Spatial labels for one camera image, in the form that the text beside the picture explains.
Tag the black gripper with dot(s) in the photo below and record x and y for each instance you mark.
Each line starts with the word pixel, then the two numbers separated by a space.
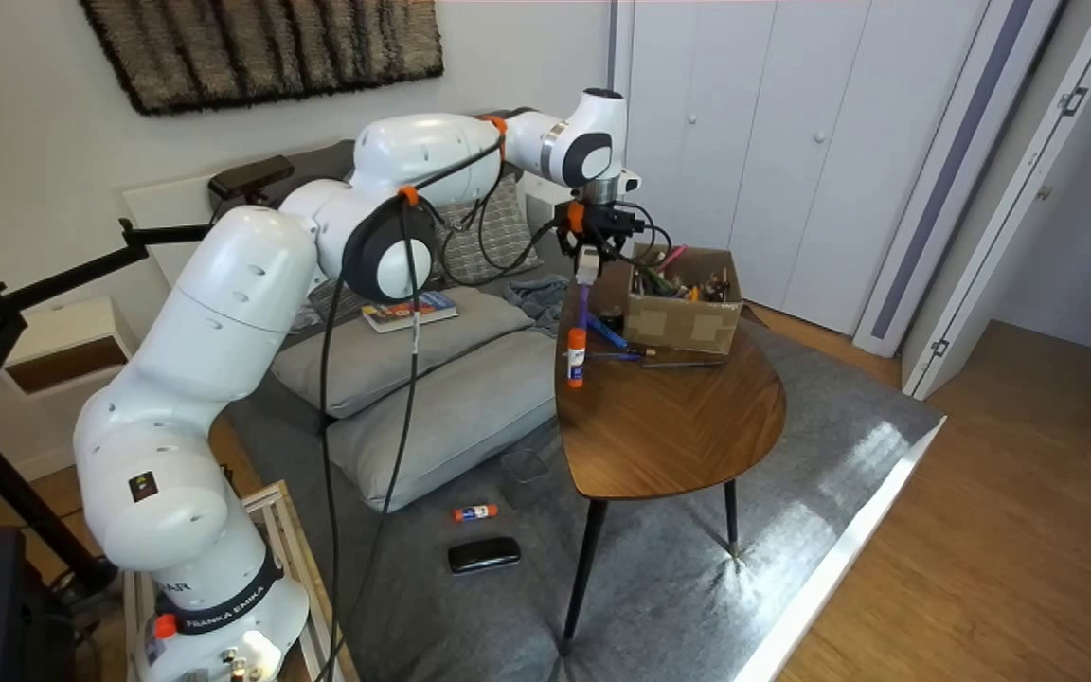
pixel 604 222

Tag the white rectangular box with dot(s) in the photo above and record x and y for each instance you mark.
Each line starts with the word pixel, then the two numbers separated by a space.
pixel 587 265

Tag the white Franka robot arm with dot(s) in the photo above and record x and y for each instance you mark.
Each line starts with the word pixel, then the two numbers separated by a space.
pixel 227 306

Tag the black remote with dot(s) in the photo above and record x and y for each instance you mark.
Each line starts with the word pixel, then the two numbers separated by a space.
pixel 481 553

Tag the purple pen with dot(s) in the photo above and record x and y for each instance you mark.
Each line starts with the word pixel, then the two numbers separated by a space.
pixel 584 307

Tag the light blue blanket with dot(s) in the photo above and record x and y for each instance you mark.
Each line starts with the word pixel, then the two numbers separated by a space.
pixel 531 296

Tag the blue marker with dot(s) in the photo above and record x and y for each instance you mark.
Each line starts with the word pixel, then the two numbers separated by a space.
pixel 607 335

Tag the grey checked cushion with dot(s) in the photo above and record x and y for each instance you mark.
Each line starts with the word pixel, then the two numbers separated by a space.
pixel 488 239

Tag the brown cardboard box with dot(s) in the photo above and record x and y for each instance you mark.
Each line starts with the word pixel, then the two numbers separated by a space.
pixel 683 325

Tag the colourful book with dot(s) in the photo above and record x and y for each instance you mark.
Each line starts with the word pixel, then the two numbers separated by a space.
pixel 410 313

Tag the wooden table with black legs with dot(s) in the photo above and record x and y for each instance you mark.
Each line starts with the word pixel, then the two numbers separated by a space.
pixel 683 431

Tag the large beige pillow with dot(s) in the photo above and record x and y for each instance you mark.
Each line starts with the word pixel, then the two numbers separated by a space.
pixel 471 422

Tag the white closet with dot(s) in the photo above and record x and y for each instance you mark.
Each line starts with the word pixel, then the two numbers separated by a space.
pixel 795 154

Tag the orange marker pen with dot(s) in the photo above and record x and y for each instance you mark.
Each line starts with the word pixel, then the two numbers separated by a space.
pixel 476 514

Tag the grey mattress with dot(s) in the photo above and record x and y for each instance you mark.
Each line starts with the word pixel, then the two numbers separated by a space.
pixel 822 455

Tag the black box on headboard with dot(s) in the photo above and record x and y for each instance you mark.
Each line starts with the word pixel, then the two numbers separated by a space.
pixel 246 177

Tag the white door with grey stripe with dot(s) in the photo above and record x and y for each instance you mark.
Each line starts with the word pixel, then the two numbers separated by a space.
pixel 947 190

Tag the small wooden shelf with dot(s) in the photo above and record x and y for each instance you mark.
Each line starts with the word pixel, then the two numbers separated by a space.
pixel 64 341

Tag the brown woven wall hanging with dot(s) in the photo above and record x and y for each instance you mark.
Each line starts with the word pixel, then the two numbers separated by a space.
pixel 265 52

